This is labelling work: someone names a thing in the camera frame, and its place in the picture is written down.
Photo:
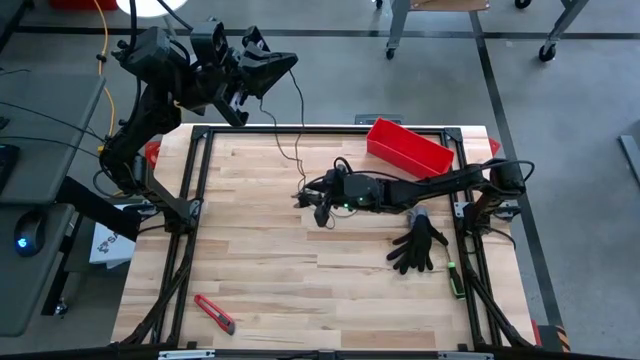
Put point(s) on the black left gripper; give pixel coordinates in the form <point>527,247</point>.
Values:
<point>232,107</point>

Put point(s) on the silver metal bracket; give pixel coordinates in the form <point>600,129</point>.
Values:
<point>465,356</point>
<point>185,355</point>

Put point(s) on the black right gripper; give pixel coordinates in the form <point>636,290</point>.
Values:
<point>332,200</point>

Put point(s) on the grey desk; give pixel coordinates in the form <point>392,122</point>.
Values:
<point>45,165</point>

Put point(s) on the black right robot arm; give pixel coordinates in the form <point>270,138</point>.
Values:
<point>430,187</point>

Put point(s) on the red flat object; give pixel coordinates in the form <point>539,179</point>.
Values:
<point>80,4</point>

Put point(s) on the grey wood-topped cart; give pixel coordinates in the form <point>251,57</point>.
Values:
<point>400,20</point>

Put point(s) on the black orange striped block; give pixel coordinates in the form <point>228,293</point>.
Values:
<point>550,337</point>

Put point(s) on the white printed box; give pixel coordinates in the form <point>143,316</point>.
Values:
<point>107,247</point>

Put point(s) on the black work glove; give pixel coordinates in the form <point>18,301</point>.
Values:
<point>420,245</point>

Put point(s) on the round white table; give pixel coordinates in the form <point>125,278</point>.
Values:
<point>150,6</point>

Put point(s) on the green black screwdriver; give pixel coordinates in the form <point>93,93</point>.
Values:
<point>456,285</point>

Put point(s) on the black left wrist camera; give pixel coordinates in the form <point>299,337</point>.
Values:
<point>210,42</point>

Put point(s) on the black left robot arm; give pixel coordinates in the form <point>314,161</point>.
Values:
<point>145,115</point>

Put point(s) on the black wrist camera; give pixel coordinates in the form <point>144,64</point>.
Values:
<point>210,42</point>
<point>336,179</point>

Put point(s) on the black desk leg with caster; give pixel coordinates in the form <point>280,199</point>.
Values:
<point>55,285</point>

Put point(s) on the red plastic bin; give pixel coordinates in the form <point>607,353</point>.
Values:
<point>407,150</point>

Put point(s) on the black computer mouse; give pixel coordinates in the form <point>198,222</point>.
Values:
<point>30,232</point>

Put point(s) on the black aluminium table frame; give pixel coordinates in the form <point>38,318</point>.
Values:
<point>250,130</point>

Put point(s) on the red utility knife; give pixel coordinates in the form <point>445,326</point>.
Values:
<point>215,314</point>

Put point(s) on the grey wheeled cart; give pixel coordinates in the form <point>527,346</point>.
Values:
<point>567,20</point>

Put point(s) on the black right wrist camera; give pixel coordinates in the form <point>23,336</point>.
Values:
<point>336,179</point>

